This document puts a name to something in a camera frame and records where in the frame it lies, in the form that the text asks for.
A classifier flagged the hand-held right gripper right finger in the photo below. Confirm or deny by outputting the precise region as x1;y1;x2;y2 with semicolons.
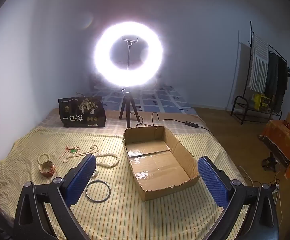
197;156;280;240

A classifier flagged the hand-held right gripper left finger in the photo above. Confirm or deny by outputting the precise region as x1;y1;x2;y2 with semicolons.
13;154;97;240

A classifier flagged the thin pearl necklace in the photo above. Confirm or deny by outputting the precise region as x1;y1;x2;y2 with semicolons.
63;145;100;163

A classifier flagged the dark metal bangle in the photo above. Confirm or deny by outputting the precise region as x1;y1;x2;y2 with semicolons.
85;179;111;202

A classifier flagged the red and gold bangle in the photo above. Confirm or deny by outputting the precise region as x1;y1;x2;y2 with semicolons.
40;161;56;178

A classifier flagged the thick twisted pearl necklace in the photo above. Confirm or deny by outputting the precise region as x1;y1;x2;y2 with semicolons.
91;152;120;179

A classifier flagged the cream bead bracelet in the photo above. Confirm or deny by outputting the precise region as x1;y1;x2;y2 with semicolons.
37;154;51;166

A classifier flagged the cardboard box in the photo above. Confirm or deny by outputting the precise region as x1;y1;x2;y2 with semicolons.
123;126;201;202

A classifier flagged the yellow striped bed sheet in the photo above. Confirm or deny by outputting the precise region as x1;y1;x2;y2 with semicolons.
0;126;250;240

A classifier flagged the black object on floor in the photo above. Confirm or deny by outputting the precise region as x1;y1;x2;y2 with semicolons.
262;155;279;172

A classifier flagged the plaid bed sheet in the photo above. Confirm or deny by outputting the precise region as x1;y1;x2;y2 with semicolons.
39;107;213;136

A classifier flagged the black printed bag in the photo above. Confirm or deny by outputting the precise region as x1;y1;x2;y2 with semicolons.
58;96;107;128

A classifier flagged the black clothes rack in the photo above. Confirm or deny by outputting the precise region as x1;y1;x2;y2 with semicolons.
231;21;290;126

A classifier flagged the orange cloth covered cabinet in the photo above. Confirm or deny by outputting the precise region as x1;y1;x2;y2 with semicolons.
258;112;290;178

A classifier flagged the black tripod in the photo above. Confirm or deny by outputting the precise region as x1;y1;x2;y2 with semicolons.
119;86;140;129

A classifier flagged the blue patterned blanket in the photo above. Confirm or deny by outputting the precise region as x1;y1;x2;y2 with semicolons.
95;85;193;113

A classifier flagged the black garment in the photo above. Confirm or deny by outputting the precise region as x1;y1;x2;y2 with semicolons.
275;56;289;113

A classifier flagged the dark green garment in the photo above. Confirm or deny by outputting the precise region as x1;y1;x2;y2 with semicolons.
265;51;279;100

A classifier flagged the striped white towel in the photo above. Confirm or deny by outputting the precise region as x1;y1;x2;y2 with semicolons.
247;34;270;93

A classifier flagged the phone holder clamp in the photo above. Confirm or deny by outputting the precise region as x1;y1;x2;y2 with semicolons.
122;35;139;46

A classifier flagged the green pendant with red cord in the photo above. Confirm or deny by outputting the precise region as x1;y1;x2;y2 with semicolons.
60;144;79;159

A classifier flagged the white cable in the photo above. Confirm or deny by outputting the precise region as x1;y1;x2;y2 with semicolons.
236;165;285;220

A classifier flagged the black power cable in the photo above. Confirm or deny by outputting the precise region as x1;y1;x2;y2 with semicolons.
136;112;211;133

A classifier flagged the ring light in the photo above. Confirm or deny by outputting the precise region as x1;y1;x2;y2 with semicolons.
93;20;164;85

